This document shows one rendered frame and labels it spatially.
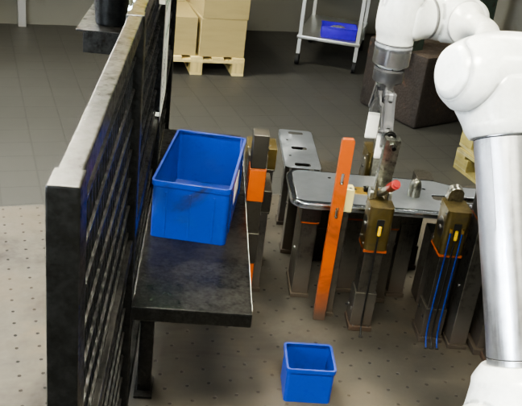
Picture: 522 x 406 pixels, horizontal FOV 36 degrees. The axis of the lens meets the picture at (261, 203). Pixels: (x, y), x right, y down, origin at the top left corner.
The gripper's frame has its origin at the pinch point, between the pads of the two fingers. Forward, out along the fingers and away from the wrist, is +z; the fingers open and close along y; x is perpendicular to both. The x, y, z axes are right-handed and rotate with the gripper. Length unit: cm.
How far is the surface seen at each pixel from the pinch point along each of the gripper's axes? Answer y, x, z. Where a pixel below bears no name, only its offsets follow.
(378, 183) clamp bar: -15.7, 1.4, 4.0
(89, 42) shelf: -26, 68, -26
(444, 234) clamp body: -22.6, -14.8, 12.8
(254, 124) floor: 315, 6, 114
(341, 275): -1.6, 2.7, 38.5
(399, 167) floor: 262, -83, 113
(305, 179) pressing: 4.7, 15.5, 13.5
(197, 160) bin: -9.2, 44.4, 4.9
